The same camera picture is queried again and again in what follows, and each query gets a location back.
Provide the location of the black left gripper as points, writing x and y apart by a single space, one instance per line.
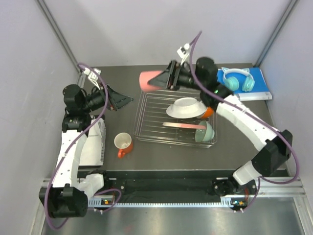
116 100

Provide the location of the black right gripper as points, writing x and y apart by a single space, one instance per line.
169 79

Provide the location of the pink plastic cup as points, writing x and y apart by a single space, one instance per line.
145 77

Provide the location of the white paper plate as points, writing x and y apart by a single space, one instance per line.
186 107

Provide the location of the metal wire dish rack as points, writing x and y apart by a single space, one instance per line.
151 114

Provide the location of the orange mug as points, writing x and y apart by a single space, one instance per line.
124 142

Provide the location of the cream and pink plate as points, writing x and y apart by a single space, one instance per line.
184 125

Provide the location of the white and orange bowl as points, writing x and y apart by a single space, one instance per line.
208 113

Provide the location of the mint green bowl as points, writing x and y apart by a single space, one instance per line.
204 135

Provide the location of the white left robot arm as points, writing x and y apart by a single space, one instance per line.
82 136

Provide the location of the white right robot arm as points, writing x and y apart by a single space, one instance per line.
274 147

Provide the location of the white paper booklet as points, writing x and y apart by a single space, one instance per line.
94 147

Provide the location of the teal cat-ear headphones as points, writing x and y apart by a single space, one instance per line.
233 83

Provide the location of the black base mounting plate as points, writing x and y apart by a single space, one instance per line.
175 186

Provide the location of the blue book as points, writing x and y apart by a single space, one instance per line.
260 90

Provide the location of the grey slotted cable duct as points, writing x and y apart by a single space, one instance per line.
224 203

